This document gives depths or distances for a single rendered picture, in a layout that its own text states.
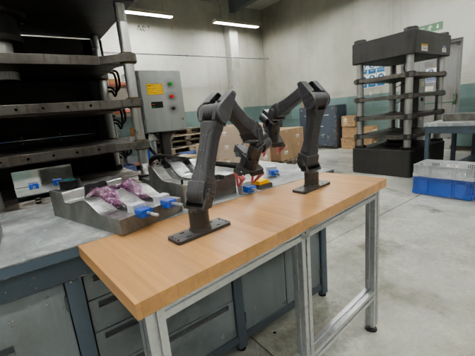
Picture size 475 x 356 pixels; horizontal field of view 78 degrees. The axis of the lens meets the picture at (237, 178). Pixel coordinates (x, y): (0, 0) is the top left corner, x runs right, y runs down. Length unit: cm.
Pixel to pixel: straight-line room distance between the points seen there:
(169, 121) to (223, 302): 123
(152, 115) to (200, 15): 762
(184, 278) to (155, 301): 8
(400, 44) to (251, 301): 413
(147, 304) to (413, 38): 464
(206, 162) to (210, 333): 87
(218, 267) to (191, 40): 864
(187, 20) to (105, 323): 861
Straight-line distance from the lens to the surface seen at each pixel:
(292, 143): 614
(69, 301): 118
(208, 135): 93
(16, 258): 109
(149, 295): 69
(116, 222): 103
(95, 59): 198
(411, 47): 488
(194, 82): 897
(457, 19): 756
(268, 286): 164
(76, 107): 189
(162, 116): 209
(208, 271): 74
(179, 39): 901
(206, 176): 89
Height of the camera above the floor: 115
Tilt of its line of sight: 12 degrees down
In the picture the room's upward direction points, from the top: 5 degrees counter-clockwise
